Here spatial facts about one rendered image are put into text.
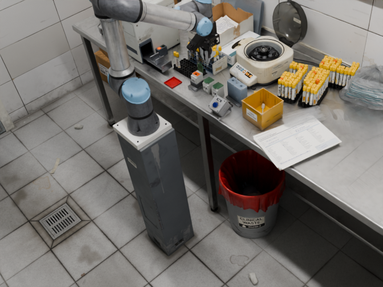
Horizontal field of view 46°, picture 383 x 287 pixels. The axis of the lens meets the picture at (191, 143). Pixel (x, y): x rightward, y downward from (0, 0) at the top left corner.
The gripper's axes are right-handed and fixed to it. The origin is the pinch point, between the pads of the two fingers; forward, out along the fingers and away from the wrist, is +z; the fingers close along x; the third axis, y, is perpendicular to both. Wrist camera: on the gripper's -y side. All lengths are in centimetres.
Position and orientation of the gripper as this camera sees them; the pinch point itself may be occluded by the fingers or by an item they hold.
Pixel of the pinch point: (206, 61)
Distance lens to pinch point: 229.9
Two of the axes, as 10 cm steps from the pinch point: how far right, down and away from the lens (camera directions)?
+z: 1.1, 7.1, 7.0
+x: -6.4, -4.9, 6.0
